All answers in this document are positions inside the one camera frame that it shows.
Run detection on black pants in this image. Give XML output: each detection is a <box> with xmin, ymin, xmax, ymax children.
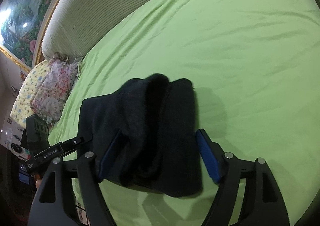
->
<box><xmin>78</xmin><ymin>74</ymin><xmax>202</xmax><ymax>197</ymax></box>

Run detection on left hand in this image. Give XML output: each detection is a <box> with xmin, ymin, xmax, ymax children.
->
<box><xmin>35</xmin><ymin>179</ymin><xmax>42</xmax><ymax>189</ymax></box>

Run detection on yellow patterned pillow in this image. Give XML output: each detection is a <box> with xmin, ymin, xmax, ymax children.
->
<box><xmin>9</xmin><ymin>60</ymin><xmax>51</xmax><ymax>128</ymax></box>

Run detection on floral pillow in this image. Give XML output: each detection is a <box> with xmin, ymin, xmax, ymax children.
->
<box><xmin>30</xmin><ymin>54</ymin><xmax>82</xmax><ymax>125</ymax></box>

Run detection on green bed sheet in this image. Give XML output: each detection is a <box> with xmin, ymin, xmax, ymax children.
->
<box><xmin>49</xmin><ymin>0</ymin><xmax>319</xmax><ymax>224</ymax></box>

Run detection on gold framed floral painting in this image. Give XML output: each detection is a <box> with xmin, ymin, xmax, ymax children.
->
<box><xmin>1</xmin><ymin>0</ymin><xmax>59</xmax><ymax>72</ymax></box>

